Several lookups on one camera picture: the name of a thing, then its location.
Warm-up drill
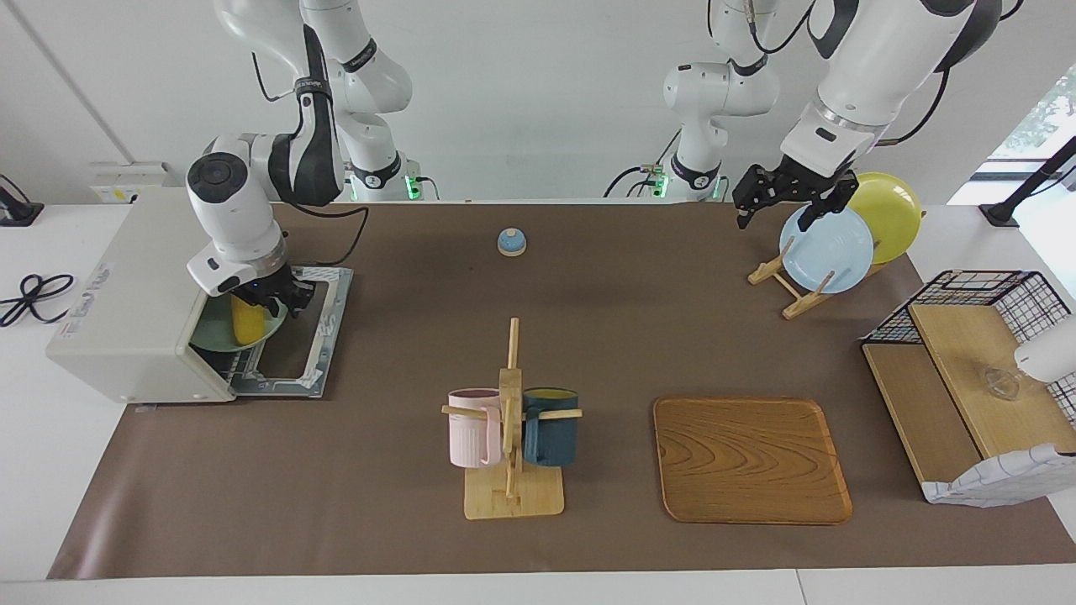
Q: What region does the loose black cable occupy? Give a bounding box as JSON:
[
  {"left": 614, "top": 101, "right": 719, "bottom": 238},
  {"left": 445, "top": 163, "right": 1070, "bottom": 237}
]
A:
[{"left": 0, "top": 273, "right": 76, "bottom": 329}]

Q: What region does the narrow wooden shelf board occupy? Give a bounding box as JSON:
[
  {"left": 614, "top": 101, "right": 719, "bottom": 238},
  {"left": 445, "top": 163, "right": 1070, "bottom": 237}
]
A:
[{"left": 863, "top": 343, "right": 984, "bottom": 488}]

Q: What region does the pale green plate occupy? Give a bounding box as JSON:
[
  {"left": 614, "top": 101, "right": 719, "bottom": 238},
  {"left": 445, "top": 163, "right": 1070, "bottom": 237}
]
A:
[{"left": 189, "top": 294, "right": 291, "bottom": 352}]

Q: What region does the black base cable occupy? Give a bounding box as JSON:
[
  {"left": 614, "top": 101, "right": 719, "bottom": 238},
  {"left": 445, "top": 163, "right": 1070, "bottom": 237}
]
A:
[{"left": 604, "top": 164, "right": 669, "bottom": 199}]

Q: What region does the wide wooden shelf board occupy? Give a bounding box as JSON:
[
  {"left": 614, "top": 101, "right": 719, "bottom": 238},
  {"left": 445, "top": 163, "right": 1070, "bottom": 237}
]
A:
[{"left": 910, "top": 302, "right": 1076, "bottom": 459}]

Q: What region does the wooden mug tree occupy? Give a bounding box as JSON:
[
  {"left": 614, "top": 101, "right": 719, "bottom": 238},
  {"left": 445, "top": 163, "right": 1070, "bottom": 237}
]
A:
[{"left": 441, "top": 317, "right": 583, "bottom": 520}]

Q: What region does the light blue plate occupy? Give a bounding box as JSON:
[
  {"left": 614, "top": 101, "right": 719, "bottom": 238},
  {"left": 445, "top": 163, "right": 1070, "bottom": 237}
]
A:
[{"left": 779, "top": 204, "right": 875, "bottom": 295}]

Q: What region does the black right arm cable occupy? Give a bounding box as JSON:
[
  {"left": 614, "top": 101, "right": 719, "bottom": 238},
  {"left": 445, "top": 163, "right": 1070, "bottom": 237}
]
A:
[{"left": 251, "top": 50, "right": 369, "bottom": 268}]

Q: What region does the yellow corn cob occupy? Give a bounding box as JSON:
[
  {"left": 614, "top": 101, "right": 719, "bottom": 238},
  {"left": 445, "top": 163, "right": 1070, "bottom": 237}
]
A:
[{"left": 231, "top": 296, "right": 270, "bottom": 345}]

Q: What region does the brown wooden tray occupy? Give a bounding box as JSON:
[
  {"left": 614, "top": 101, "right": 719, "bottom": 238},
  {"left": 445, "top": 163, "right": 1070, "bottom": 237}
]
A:
[{"left": 653, "top": 397, "right": 853, "bottom": 526}]

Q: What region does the window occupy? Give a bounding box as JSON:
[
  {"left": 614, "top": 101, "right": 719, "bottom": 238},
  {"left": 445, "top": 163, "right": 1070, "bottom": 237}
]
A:
[{"left": 992, "top": 63, "right": 1076, "bottom": 160}]

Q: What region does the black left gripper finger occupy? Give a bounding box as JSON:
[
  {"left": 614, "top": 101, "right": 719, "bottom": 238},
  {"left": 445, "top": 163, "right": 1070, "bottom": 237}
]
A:
[
  {"left": 733, "top": 164, "right": 765, "bottom": 228},
  {"left": 799, "top": 172, "right": 858, "bottom": 232}
]

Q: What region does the white toaster oven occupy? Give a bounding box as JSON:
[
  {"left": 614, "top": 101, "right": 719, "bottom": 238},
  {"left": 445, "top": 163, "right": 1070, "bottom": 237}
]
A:
[{"left": 46, "top": 187, "right": 278, "bottom": 404}]

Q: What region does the black wire basket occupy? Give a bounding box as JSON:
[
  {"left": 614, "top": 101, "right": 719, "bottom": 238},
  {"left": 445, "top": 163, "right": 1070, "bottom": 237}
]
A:
[{"left": 862, "top": 269, "right": 1076, "bottom": 421}]

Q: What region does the yellow plate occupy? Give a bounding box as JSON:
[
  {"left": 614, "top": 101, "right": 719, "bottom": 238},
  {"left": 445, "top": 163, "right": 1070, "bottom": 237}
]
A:
[{"left": 845, "top": 172, "right": 923, "bottom": 266}]

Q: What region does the pink mug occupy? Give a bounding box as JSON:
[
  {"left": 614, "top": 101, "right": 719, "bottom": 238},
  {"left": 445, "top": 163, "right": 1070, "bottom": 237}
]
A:
[{"left": 447, "top": 388, "right": 504, "bottom": 469}]

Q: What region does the white checked cloth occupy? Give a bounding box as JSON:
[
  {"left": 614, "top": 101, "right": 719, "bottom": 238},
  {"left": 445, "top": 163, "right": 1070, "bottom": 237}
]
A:
[{"left": 922, "top": 444, "right": 1076, "bottom": 508}]

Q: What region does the dark blue mug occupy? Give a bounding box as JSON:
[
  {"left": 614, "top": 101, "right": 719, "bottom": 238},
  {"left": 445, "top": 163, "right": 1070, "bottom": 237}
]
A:
[{"left": 523, "top": 387, "right": 581, "bottom": 468}]

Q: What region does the brown table mat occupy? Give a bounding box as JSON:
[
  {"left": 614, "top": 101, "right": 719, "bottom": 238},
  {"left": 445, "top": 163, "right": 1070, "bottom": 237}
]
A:
[{"left": 48, "top": 202, "right": 1076, "bottom": 581}]

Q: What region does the wooden plate rack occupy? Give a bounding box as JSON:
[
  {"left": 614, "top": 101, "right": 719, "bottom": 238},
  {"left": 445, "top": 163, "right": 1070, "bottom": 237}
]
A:
[{"left": 748, "top": 235, "right": 892, "bottom": 320}]

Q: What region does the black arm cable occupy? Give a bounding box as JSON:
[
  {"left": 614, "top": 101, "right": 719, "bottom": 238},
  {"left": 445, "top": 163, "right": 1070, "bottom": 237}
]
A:
[
  {"left": 251, "top": 50, "right": 369, "bottom": 268},
  {"left": 874, "top": 66, "right": 952, "bottom": 148}
]

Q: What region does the oven wire rack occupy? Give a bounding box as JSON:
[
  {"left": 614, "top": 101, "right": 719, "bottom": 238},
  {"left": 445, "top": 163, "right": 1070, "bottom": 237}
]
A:
[{"left": 204, "top": 346, "right": 257, "bottom": 381}]

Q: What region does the black angled stand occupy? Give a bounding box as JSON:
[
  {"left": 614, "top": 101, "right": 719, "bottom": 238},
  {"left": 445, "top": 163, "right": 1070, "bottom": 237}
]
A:
[{"left": 979, "top": 134, "right": 1076, "bottom": 228}]

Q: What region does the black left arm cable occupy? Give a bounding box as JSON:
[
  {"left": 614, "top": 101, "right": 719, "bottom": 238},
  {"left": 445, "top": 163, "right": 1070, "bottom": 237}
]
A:
[{"left": 874, "top": 66, "right": 952, "bottom": 148}]

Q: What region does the glass oven door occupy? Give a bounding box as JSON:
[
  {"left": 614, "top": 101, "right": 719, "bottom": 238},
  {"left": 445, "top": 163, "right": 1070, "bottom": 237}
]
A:
[{"left": 227, "top": 265, "right": 354, "bottom": 398}]

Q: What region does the white cylindrical object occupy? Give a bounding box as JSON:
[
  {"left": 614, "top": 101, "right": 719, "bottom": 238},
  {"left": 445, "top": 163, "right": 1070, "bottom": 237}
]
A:
[{"left": 1013, "top": 319, "right": 1076, "bottom": 383}]

